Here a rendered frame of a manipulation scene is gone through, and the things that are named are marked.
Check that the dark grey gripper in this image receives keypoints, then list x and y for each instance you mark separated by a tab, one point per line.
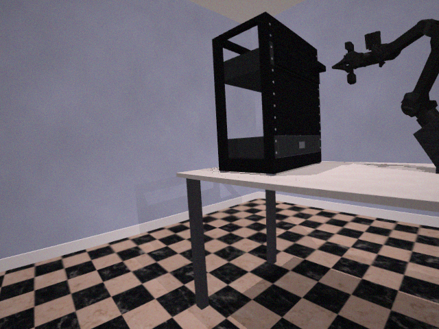
351	77

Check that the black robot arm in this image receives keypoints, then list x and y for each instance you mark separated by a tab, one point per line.
417	103

